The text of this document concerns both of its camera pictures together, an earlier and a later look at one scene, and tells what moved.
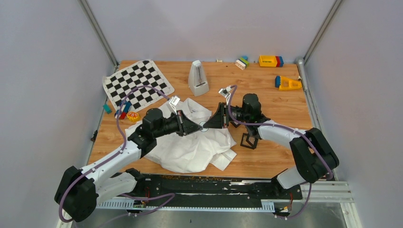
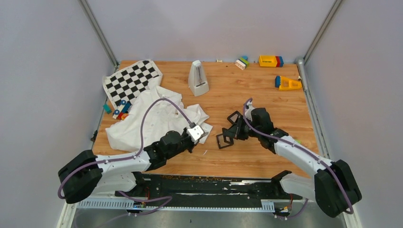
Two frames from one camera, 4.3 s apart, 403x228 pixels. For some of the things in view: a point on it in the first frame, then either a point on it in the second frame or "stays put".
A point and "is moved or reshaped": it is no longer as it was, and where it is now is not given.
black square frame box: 253,145 -> 223,141
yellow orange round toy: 133,116 -> 124,116
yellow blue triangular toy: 283,83 stays put
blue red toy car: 125,109 stays put
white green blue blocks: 242,62 stays put
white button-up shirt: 198,150 is moved or reshaped
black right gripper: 217,120 -> 231,132
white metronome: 197,82 stays put
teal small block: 107,108 stays put
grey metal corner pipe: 301,63 stays put
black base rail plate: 163,186 stays put
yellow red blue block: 271,61 stays put
